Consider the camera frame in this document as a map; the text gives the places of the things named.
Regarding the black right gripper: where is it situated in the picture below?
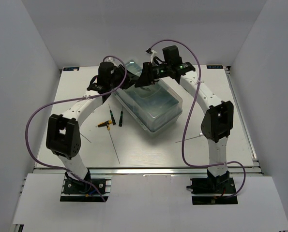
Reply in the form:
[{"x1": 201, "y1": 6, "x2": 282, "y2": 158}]
[{"x1": 135, "y1": 61, "x2": 171, "y2": 87}]

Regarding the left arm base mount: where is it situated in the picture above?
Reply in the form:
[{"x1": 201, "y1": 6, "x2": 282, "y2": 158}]
[{"x1": 60, "y1": 173, "x2": 111, "y2": 203}]

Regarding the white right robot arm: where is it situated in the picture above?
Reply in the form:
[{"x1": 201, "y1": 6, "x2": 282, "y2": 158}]
[{"x1": 135, "y1": 45, "x2": 234, "y2": 194}]

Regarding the yellow T-handle key centre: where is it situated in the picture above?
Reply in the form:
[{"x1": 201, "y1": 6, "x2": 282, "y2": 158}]
[{"x1": 96, "y1": 120, "x2": 120, "y2": 164}]

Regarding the green plastic toolbox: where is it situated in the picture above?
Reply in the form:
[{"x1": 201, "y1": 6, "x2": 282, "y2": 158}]
[{"x1": 114, "y1": 59, "x2": 184, "y2": 138}]

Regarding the yellow black T-handle hex key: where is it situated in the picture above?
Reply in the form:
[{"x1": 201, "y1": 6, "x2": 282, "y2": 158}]
[{"x1": 175, "y1": 133, "x2": 203, "y2": 143}]

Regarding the small green black precision screwdriver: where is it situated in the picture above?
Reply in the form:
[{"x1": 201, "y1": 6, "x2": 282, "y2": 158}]
[{"x1": 108, "y1": 105, "x2": 116, "y2": 125}]

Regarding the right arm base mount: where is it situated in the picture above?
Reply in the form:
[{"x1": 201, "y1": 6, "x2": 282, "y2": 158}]
[{"x1": 186, "y1": 178, "x2": 238, "y2": 205}]

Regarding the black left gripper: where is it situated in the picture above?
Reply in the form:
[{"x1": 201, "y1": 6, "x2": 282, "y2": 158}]
[{"x1": 109, "y1": 64, "x2": 139, "y2": 90}]

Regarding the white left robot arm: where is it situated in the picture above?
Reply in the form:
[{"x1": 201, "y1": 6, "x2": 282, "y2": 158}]
[{"x1": 46, "y1": 62, "x2": 139, "y2": 193}]

